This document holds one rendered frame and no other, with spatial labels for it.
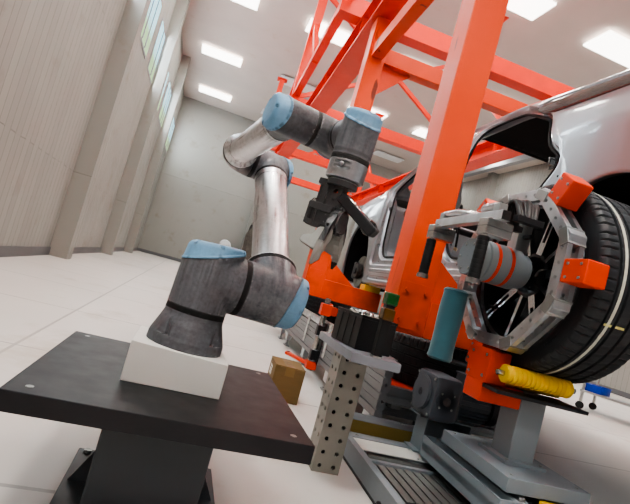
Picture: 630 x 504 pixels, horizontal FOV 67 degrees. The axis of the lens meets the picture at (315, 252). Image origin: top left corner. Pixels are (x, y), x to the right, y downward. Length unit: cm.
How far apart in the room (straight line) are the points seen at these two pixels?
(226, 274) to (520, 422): 112
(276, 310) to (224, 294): 14
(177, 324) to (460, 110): 158
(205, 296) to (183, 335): 10
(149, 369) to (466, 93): 176
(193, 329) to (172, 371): 11
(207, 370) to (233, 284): 21
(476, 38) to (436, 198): 74
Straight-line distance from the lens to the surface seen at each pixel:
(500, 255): 166
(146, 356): 116
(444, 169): 218
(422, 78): 453
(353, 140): 107
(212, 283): 117
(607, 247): 159
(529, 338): 164
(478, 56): 240
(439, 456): 192
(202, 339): 118
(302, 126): 116
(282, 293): 122
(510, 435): 182
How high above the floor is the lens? 62
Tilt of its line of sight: 4 degrees up
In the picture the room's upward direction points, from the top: 15 degrees clockwise
